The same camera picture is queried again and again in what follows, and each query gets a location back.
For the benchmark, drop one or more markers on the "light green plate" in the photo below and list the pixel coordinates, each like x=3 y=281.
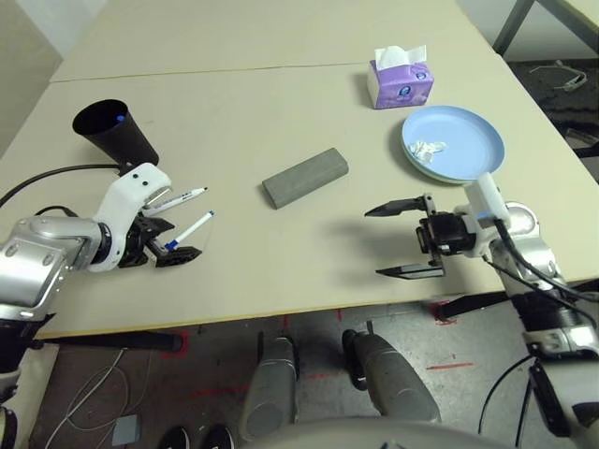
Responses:
x=420 y=169

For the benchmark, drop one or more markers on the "grey robot right leg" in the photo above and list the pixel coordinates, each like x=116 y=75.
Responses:
x=393 y=379

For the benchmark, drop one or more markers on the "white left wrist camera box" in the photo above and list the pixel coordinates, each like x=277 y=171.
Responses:
x=126 y=196

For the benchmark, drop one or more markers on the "white tissue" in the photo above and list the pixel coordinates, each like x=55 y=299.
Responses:
x=426 y=149

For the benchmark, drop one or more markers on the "light blue plate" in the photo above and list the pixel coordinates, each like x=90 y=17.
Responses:
x=463 y=135

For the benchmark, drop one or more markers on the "purple tissue pack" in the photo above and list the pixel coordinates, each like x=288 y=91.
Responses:
x=402 y=89

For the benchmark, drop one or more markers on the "grey robot left leg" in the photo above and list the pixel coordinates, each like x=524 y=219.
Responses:
x=271 y=383

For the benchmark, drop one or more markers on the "grey robot torso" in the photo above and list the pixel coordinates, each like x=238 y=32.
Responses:
x=374 y=435

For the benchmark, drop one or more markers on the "white pen blue cap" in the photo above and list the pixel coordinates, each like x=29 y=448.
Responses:
x=196 y=227

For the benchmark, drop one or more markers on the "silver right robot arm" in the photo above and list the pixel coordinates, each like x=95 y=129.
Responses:
x=529 y=234

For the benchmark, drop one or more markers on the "grey glasses case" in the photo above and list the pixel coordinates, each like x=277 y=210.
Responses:
x=304 y=178

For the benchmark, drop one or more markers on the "neighbouring table with metal frame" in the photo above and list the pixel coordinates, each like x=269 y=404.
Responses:
x=510 y=23

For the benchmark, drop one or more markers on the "dark textured floor mat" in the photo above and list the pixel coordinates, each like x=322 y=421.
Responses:
x=557 y=107

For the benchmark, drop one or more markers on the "white whiteboard marker black tip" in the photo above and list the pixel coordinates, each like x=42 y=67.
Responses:
x=187 y=195

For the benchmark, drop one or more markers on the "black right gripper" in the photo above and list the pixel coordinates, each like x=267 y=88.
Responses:
x=449 y=234

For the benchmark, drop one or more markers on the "black table foot bar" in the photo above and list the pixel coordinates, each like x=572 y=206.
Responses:
x=117 y=341
x=472 y=304

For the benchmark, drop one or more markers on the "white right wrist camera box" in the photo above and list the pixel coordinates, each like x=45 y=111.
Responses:
x=486 y=196

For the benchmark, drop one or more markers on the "grey foot pedal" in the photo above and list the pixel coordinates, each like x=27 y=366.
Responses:
x=126 y=429

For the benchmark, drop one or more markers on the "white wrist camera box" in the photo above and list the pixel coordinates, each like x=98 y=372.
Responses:
x=126 y=196
x=486 y=196

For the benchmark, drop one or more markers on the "white safety glasses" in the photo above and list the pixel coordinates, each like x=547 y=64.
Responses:
x=573 y=82

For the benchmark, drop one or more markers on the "grey robot leg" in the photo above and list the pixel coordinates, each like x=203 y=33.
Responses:
x=271 y=383
x=393 y=379

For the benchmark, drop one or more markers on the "black shoe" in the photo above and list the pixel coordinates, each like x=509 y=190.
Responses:
x=175 y=438
x=216 y=438

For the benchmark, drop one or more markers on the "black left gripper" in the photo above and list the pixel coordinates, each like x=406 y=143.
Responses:
x=138 y=248

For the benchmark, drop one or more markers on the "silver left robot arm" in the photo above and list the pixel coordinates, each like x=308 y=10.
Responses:
x=37 y=252

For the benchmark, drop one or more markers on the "black plastic cup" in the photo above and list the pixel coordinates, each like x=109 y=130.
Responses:
x=121 y=140

